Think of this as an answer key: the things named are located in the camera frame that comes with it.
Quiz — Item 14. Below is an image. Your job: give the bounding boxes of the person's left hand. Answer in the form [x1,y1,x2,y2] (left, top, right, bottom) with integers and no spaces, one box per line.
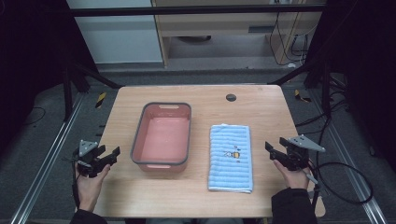
[75,163,112,213]

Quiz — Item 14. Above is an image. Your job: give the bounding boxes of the yellow black striped tape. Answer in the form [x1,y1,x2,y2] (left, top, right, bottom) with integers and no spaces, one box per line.
[293,89,313,104]
[94,91,107,109]

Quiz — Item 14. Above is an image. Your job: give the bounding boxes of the black floor cables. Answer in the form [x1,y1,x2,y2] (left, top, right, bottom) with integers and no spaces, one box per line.
[294,98,351,162]

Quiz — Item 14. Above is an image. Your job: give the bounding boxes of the thin black floor cable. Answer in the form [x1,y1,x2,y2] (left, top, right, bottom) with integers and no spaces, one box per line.
[21,105,48,127]

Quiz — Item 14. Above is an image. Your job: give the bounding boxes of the pink plastic basin grey rim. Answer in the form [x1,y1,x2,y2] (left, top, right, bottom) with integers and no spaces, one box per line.
[130,102,192,174]

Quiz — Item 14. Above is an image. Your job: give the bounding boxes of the black looped gripper cable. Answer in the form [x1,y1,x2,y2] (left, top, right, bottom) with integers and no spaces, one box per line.
[307,157,375,206]

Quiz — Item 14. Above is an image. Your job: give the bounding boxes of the light wooden desk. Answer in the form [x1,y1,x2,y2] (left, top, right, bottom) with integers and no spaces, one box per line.
[150,0,328,67]

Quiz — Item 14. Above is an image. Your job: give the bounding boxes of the person's right hand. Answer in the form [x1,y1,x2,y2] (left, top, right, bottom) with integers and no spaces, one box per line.
[273,160,313,190]

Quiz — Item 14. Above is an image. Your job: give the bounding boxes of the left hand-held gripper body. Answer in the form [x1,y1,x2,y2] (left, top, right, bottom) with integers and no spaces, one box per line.
[74,139,105,179]

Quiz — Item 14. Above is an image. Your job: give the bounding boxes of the dark curtain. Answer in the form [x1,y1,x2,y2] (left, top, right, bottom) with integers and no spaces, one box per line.
[303,0,396,175]
[0,0,101,157]

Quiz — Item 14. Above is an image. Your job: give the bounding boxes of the black horizontal metal bar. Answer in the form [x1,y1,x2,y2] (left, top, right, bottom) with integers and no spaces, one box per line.
[69,4,327,18]

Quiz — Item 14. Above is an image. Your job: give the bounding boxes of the black metal stand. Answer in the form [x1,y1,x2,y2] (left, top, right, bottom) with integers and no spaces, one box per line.
[266,60,332,118]
[61,57,124,123]

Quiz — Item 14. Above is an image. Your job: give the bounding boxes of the blue striped towel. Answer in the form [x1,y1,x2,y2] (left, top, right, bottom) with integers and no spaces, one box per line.
[206,123,254,194]

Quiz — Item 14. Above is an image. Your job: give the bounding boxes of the aluminium floor rail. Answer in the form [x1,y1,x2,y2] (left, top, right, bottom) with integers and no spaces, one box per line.
[310,89,389,224]
[9,92,86,224]

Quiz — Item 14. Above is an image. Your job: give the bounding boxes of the white cabinet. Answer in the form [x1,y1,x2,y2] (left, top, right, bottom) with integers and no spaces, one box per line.
[65,0,164,65]

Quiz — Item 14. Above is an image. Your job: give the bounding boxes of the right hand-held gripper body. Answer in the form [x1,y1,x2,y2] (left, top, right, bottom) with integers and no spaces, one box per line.
[279,133,327,173]

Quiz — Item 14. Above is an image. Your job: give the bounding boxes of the hanging black cables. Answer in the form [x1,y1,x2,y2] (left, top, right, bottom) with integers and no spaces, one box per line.
[268,10,310,67]

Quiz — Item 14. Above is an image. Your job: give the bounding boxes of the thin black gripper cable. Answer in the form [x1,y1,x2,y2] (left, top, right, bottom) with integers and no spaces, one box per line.
[71,172,81,210]

